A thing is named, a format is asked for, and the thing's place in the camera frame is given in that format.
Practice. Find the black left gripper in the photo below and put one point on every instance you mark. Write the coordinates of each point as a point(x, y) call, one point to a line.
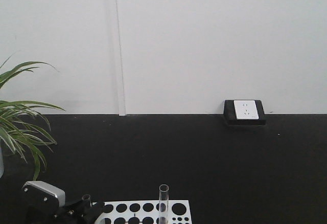
point(77, 212)

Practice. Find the short clear test tube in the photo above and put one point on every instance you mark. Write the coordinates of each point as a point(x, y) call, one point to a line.
point(86, 199)

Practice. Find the white test tube rack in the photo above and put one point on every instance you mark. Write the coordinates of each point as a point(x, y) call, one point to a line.
point(144, 211)

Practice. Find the white plant pot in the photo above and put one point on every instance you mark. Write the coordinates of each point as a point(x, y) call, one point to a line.
point(2, 168)

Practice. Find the tall clear test tube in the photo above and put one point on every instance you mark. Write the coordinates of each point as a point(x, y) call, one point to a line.
point(163, 204)

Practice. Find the green spider plant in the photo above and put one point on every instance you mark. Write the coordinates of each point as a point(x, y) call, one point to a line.
point(18, 135)

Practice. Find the black wall socket box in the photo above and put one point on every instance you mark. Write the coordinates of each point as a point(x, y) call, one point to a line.
point(244, 112)

